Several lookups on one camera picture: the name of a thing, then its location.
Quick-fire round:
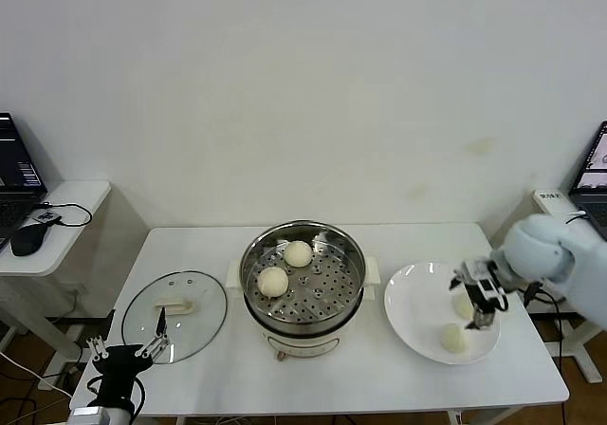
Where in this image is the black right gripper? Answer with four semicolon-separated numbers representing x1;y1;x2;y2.
449;270;499;332

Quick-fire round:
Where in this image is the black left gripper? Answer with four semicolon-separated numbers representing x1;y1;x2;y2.
86;305;171;410

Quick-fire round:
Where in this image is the white steamed baozi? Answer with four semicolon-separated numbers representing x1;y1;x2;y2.
452;293;475;321
439;323;471;353
257;267;289;299
283;240;314;268

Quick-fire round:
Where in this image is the round glass pot lid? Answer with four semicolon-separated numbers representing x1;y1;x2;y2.
121;269;229;363

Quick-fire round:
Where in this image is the stainless steel steamer basket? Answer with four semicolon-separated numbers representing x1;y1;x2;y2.
227;219;382;324

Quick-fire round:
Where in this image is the round white plate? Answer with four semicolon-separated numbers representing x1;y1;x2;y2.
383;262;502;365

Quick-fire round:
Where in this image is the white floor power strip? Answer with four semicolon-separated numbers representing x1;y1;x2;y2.
36;370;72;392

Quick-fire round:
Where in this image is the white side table with label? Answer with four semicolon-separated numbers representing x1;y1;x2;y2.
534;190;607;383

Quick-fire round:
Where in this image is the black computer mouse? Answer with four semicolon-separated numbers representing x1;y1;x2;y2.
9;223;48;256

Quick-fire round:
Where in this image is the white side table with mouse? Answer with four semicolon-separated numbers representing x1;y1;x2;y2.
0;179;114;364

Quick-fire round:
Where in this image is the white electric cooker base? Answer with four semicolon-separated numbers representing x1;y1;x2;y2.
244;291;366;362

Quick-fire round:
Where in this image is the black laptop with pink screen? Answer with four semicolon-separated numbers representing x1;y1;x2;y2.
567;120;607;244

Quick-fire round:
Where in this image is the black laptop with dark screen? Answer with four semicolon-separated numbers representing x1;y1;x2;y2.
0;111;48;250

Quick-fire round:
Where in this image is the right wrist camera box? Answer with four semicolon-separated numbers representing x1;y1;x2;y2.
462;259;511;311

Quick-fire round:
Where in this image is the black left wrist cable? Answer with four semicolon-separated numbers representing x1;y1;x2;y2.
86;375;146;419

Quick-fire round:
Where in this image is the white wall socket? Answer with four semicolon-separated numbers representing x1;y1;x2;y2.
64;282;89;303

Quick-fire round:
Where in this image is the black cable with adapter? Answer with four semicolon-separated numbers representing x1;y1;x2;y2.
524;280;570;374

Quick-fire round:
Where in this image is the thin black hub cable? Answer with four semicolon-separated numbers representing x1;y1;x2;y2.
33;200;94;228

